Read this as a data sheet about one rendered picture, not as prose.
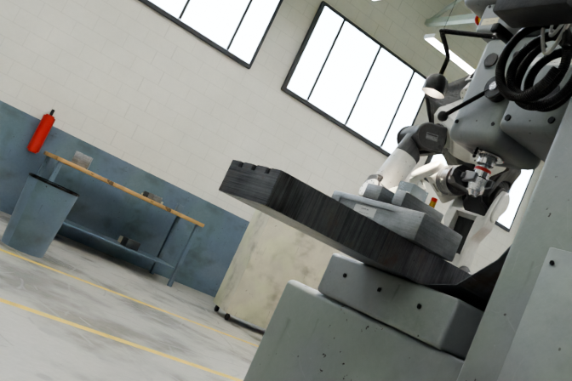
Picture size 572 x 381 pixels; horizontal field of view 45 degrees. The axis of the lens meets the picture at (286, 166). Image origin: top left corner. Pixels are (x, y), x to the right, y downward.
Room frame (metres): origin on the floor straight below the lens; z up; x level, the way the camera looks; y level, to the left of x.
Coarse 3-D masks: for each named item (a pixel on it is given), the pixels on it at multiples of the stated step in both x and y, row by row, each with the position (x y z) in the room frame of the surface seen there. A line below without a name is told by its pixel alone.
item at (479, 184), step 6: (474, 168) 1.82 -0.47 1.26; (480, 174) 1.80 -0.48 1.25; (486, 174) 1.80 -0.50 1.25; (474, 180) 1.81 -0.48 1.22; (480, 180) 1.80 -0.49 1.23; (486, 180) 1.81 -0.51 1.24; (468, 186) 1.82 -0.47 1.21; (474, 186) 1.80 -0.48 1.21; (480, 186) 1.80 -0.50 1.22; (480, 192) 1.81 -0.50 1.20
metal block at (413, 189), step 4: (400, 184) 1.72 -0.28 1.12; (404, 184) 1.71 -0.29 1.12; (408, 184) 1.70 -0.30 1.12; (412, 184) 1.69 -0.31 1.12; (400, 188) 1.72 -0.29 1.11; (404, 188) 1.71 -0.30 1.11; (408, 188) 1.70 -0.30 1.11; (412, 188) 1.69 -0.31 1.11; (416, 188) 1.69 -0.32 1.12; (420, 188) 1.70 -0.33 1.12; (412, 192) 1.69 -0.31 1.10; (416, 192) 1.70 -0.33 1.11; (420, 192) 1.70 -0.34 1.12; (424, 192) 1.71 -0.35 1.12; (416, 196) 1.70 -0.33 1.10; (420, 196) 1.71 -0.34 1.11; (424, 196) 1.71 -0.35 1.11; (392, 200) 1.73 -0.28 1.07; (420, 200) 1.71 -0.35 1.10; (424, 200) 1.72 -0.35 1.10
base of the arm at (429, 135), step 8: (416, 128) 2.25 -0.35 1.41; (424, 128) 2.25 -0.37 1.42; (432, 128) 2.26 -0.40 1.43; (440, 128) 2.26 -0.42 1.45; (416, 136) 2.25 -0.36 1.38; (424, 136) 2.25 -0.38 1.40; (432, 136) 2.26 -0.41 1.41; (440, 136) 2.27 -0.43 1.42; (424, 144) 2.25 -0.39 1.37; (432, 144) 2.26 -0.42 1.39; (440, 144) 2.27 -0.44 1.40; (424, 152) 2.34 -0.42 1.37; (432, 152) 2.28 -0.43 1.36; (440, 152) 2.27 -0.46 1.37
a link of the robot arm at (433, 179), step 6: (432, 174) 2.02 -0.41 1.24; (438, 174) 1.97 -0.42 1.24; (432, 180) 2.02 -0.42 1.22; (438, 180) 1.97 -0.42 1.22; (432, 186) 2.05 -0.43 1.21; (438, 186) 1.98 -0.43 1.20; (438, 192) 2.03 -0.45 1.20; (444, 192) 1.97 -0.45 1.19; (444, 198) 2.04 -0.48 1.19; (450, 198) 2.03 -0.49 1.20
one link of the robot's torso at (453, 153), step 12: (456, 84) 2.41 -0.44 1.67; (444, 96) 2.37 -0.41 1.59; (456, 96) 2.36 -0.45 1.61; (432, 108) 2.43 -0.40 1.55; (444, 108) 2.33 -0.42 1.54; (432, 120) 2.47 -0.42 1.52; (444, 144) 2.31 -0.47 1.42; (456, 144) 2.28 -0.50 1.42; (444, 156) 2.48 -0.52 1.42; (456, 156) 2.31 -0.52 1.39; (468, 156) 2.29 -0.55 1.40; (504, 168) 2.38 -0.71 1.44
